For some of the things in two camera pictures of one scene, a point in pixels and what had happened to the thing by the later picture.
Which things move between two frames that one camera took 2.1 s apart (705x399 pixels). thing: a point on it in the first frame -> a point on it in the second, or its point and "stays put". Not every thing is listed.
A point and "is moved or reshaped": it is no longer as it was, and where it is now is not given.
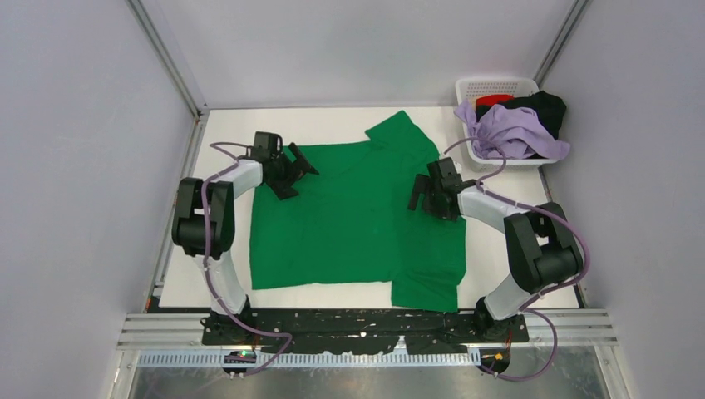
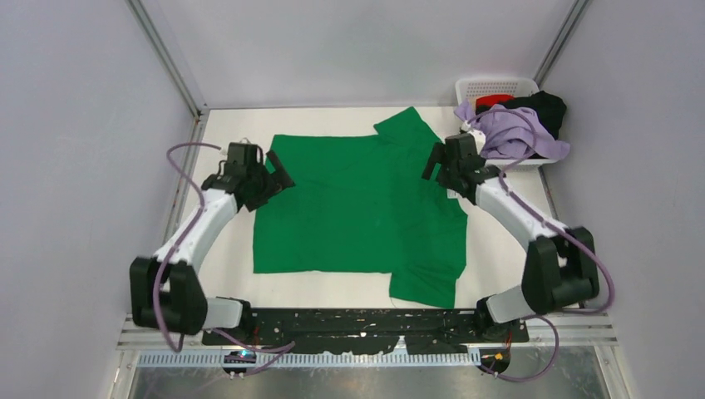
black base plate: [374, 331] stays put
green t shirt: [350, 224] is moved or reshaped
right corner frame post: [560, 41] stays put
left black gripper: [298, 169] -> [273, 186]
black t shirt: [549, 107] stays put
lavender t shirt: [517, 131] stays put
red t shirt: [490, 100] stays put
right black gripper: [425, 184] -> [436, 157]
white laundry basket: [470, 89] stays put
